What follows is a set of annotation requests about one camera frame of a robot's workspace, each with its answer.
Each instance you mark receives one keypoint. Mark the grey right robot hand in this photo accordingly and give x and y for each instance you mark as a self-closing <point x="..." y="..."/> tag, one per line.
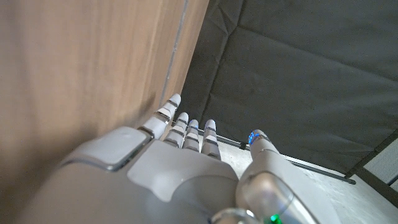
<point x="174" y="180"/>

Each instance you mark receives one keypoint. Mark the grey marking tape strip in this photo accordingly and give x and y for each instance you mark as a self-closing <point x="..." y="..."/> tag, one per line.
<point x="174" y="49"/>

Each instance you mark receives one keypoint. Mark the black backdrop stand pole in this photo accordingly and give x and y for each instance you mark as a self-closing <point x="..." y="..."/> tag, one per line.
<point x="373" y="152"/>

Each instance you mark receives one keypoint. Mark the dark grey cloth mat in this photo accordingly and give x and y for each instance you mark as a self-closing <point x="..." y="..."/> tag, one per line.
<point x="311" y="77"/>

